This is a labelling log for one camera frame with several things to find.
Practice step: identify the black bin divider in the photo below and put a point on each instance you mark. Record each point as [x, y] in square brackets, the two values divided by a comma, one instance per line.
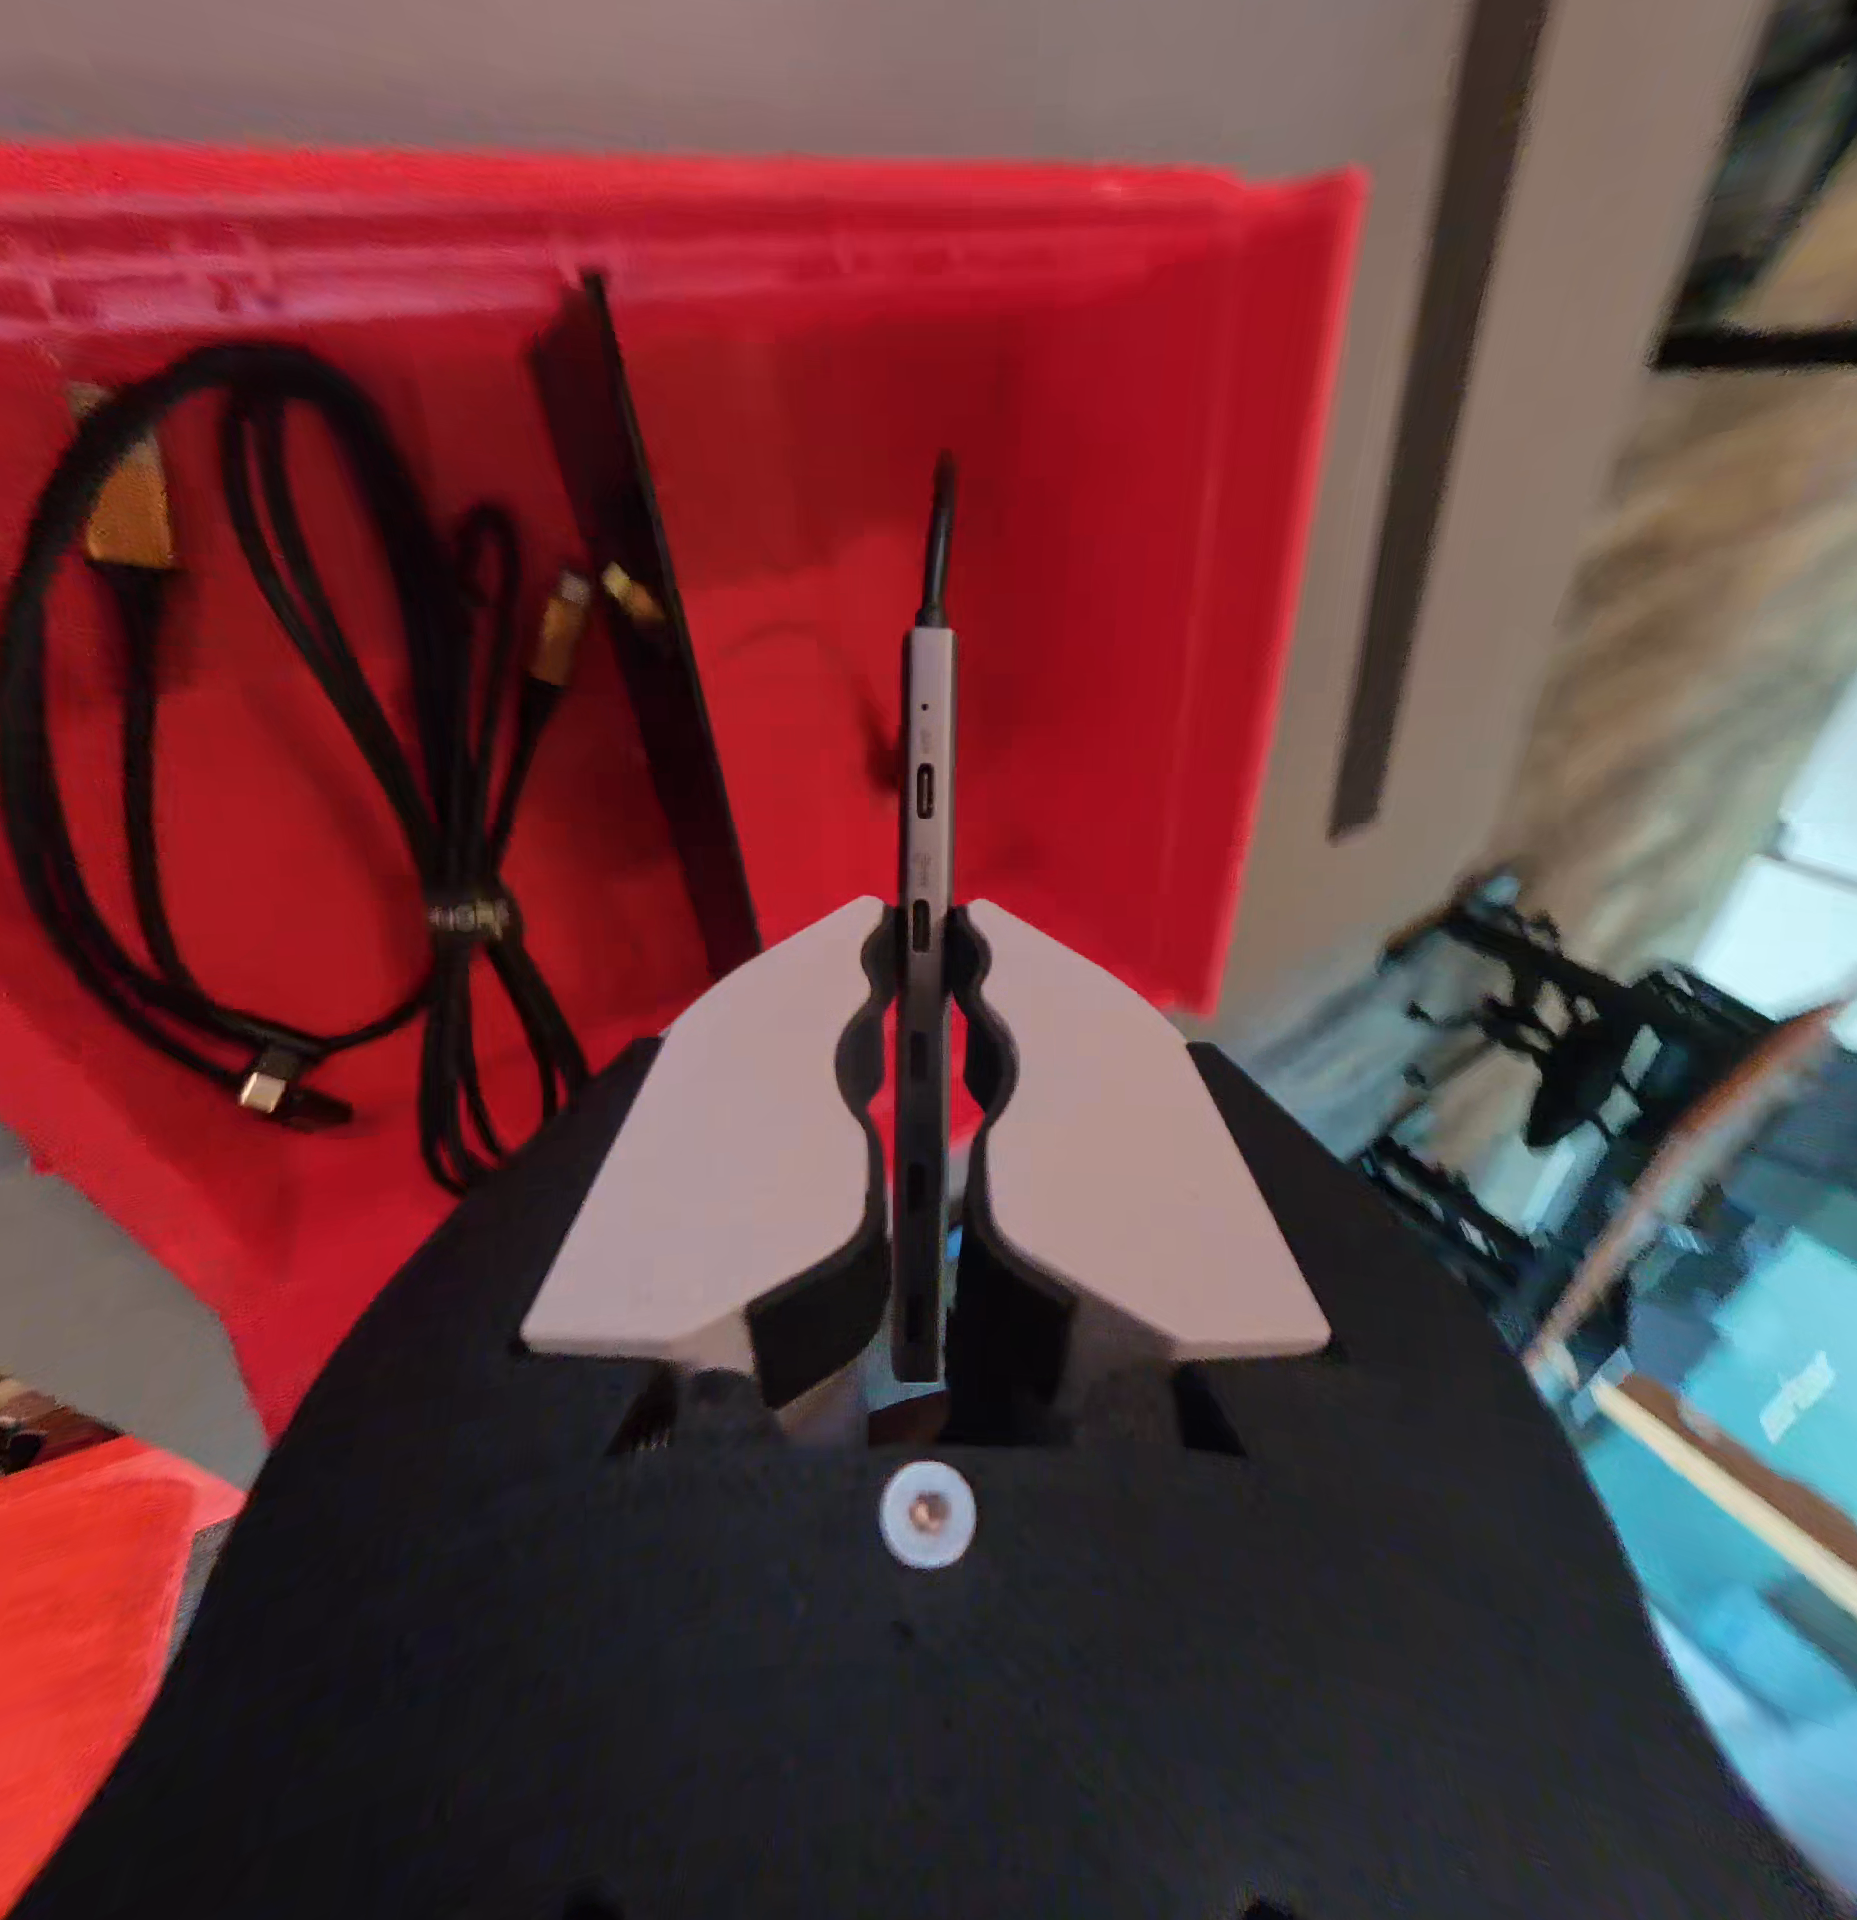
[642, 601]

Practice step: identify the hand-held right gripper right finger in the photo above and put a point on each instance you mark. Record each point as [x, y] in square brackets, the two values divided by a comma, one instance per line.
[1139, 1170]

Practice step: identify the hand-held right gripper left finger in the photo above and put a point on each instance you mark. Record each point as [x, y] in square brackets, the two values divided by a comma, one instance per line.
[719, 1170]

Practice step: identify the red plastic bin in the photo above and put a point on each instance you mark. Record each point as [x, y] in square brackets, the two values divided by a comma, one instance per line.
[59, 1650]
[1093, 525]

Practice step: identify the grey usb hub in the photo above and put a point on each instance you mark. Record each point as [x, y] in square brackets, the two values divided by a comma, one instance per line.
[929, 720]

